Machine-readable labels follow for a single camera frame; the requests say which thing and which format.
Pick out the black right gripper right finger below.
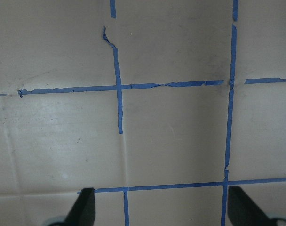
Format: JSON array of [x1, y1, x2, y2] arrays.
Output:
[[227, 186, 275, 226]]

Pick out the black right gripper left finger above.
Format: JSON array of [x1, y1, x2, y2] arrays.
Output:
[[64, 188, 95, 226]]

